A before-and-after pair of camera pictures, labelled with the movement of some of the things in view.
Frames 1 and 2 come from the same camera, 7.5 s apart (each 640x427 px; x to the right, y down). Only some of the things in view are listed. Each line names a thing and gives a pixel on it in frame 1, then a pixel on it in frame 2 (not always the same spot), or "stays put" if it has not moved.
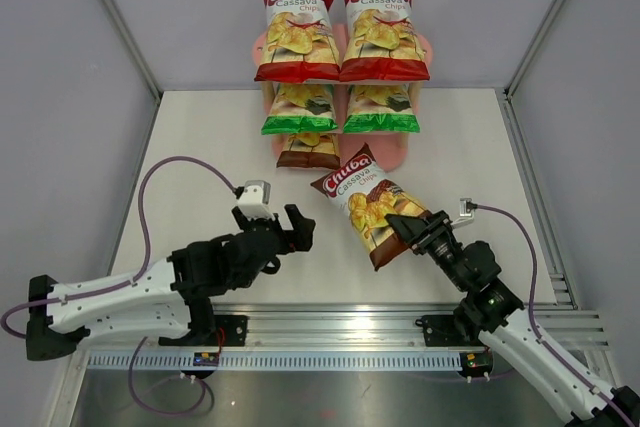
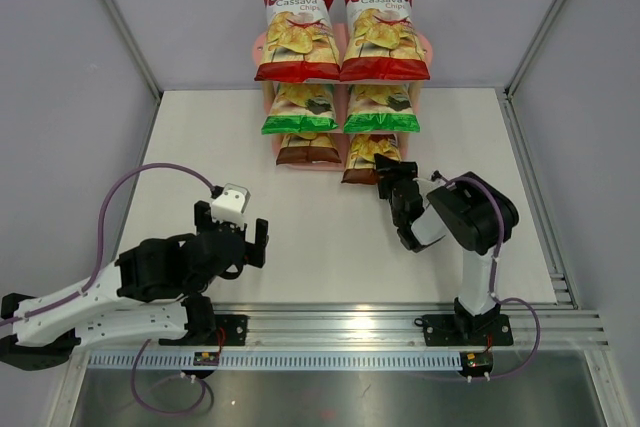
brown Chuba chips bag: x=368 y=196 -> x=361 y=168
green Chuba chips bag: x=299 y=108 stays put
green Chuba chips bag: x=380 y=109 stays put
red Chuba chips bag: x=300 y=44 stays put
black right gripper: x=410 y=227 -> x=405 y=169
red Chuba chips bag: x=383 y=41 stays put
